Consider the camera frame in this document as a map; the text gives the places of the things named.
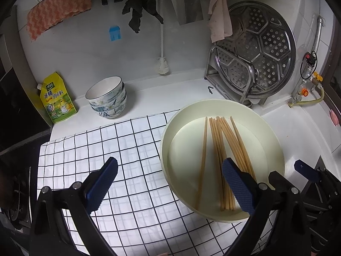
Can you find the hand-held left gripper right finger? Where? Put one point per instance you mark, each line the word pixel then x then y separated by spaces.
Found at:
pixel 237 184

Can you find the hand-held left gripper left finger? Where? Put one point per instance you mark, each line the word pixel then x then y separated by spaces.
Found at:
pixel 102 184

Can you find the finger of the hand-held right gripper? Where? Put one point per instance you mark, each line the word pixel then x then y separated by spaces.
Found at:
pixel 306 169
pixel 277 180

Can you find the pile of wooden chopsticks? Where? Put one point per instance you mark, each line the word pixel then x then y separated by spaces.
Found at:
pixel 226 149

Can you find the cream round basin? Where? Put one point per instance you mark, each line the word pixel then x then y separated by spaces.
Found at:
pixel 186 152

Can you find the white black-grid checkered cloth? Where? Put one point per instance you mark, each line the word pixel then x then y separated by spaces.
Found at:
pixel 133 152

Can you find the blue floral ceramic bowl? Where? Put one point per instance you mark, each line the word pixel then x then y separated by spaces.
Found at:
pixel 110 114
pixel 104 90
pixel 109 106

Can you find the gas valve with orange knob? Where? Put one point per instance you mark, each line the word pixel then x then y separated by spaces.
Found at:
pixel 305 92

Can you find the black gas stove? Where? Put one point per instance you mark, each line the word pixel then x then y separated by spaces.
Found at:
pixel 18 192

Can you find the yellow seasoning pouch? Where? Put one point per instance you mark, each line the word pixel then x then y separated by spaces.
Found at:
pixel 56 98

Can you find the small black hex key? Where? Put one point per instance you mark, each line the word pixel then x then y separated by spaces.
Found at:
pixel 210 90

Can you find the red knob gas regulator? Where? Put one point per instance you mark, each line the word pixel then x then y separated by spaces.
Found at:
pixel 309 58

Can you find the black range hood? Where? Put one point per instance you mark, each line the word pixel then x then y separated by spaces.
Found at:
pixel 16 112

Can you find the steel dish rack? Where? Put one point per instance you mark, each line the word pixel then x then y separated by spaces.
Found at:
pixel 213 58

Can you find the white bottle brush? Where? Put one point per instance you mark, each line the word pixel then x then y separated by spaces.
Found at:
pixel 161 68

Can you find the steel gas pipe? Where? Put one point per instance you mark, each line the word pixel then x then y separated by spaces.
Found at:
pixel 318 34

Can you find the perforated steel steamer plate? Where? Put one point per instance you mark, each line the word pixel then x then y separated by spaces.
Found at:
pixel 261 40

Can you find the pink hanging cloth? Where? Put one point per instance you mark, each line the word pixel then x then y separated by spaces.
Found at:
pixel 219 18

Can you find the black hanging rag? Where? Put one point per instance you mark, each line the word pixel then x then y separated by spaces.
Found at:
pixel 135 13

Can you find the orange white wavy dishcloth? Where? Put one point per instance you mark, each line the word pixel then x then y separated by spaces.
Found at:
pixel 53 10

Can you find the steel cleaver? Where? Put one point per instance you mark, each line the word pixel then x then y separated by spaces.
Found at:
pixel 190 8

